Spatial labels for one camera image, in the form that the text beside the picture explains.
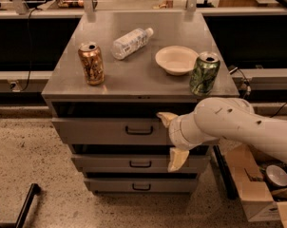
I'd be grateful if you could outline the black cable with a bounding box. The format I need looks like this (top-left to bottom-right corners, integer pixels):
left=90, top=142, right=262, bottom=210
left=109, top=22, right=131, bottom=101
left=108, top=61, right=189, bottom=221
left=20, top=7, right=43, bottom=92
left=228, top=66, right=254, bottom=100

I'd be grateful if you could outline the grey top drawer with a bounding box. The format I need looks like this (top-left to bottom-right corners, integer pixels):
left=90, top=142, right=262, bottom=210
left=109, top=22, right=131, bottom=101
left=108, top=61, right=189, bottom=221
left=52, top=118, right=173, bottom=146

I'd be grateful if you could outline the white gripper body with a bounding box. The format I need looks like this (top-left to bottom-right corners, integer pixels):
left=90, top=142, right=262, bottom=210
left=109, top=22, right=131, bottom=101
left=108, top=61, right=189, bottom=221
left=168, top=113, right=219, bottom=150

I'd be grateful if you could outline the white bowl in box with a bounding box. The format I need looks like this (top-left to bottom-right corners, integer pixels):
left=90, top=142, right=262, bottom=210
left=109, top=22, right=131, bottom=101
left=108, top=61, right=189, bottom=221
left=265, top=165, right=287, bottom=187

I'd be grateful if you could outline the grey drawer cabinet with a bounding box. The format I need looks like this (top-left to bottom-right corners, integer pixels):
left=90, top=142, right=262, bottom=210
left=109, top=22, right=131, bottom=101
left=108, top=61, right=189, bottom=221
left=41, top=10, right=240, bottom=196

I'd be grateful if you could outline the grey middle drawer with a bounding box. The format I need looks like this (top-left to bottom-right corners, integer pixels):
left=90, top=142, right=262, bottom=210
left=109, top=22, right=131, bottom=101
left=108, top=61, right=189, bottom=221
left=70, top=153, right=211, bottom=174

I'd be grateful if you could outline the green soda can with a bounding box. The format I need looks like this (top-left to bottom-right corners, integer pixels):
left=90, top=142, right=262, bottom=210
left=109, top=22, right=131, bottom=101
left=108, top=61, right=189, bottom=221
left=189, top=51, right=220, bottom=96

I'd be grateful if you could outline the cardboard box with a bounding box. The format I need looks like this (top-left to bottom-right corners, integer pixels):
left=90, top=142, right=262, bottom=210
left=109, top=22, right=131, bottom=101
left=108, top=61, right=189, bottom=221
left=225, top=144, right=287, bottom=228

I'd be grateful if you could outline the black cable on left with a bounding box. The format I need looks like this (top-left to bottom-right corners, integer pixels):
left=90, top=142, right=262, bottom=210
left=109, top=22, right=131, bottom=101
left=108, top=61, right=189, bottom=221
left=20, top=7, right=43, bottom=92

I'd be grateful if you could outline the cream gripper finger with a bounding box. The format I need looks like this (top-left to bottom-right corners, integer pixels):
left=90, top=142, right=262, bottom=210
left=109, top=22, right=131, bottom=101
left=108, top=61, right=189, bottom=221
left=167, top=147, right=189, bottom=172
left=157, top=112, right=178, bottom=128

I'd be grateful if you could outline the grey bottom drawer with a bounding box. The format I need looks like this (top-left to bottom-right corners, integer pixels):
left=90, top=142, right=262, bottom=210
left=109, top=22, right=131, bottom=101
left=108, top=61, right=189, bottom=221
left=84, top=178, right=198, bottom=193

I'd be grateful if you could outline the grey drawer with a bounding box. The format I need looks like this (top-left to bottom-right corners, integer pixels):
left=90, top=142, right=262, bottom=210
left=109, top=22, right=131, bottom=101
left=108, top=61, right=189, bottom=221
left=84, top=178, right=198, bottom=193
left=52, top=118, right=173, bottom=146
left=70, top=153, right=211, bottom=174

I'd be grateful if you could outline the black metal stand leg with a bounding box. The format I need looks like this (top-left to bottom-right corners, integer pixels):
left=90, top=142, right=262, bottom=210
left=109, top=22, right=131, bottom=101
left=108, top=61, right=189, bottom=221
left=0, top=183, right=41, bottom=228

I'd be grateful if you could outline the orange soda can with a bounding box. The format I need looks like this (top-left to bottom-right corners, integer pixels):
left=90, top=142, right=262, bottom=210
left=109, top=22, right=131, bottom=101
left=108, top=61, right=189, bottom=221
left=78, top=42, right=105, bottom=86

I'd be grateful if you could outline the black cable on right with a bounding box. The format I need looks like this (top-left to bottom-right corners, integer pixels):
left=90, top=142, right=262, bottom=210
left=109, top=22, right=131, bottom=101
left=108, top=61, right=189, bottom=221
left=228, top=66, right=254, bottom=100

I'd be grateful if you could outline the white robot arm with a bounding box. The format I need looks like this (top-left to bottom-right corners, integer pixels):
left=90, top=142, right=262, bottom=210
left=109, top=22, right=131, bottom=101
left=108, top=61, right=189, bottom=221
left=157, top=97, right=287, bottom=172

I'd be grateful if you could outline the clear plastic water bottle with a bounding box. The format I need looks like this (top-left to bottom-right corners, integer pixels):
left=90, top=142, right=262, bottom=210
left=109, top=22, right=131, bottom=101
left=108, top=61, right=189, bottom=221
left=111, top=28, right=154, bottom=60

